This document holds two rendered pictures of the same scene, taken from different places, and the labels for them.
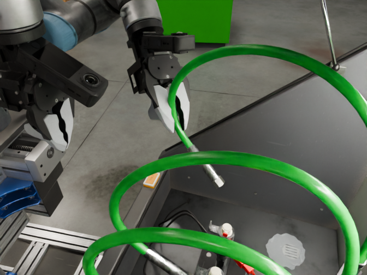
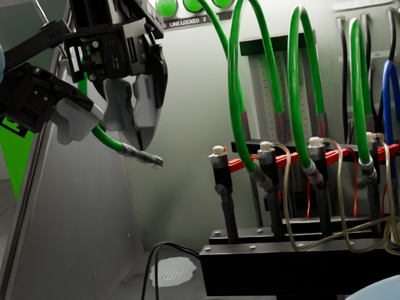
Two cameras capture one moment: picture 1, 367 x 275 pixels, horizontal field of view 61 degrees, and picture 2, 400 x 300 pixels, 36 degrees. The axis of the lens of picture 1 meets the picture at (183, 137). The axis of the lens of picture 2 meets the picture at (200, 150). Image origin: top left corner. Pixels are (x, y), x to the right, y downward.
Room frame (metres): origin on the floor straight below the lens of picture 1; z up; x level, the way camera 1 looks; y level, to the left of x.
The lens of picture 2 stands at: (0.32, 0.91, 1.42)
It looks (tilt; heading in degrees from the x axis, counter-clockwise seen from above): 15 degrees down; 271
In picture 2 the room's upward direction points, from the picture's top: 10 degrees counter-clockwise
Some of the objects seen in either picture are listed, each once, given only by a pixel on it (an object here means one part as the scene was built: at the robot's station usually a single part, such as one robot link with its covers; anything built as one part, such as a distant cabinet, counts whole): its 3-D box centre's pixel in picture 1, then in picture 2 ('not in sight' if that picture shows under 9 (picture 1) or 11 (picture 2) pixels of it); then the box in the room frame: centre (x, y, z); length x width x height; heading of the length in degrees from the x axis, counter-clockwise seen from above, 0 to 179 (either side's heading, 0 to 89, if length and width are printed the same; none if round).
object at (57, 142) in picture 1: (41, 132); (142, 115); (0.38, 0.22, 1.28); 0.06 x 0.03 x 0.09; 72
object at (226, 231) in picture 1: (225, 232); (219, 155); (0.30, -0.07, 1.14); 0.02 x 0.02 x 0.03
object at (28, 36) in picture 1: (24, 66); (108, 24); (0.40, 0.22, 1.39); 0.09 x 0.08 x 0.12; 72
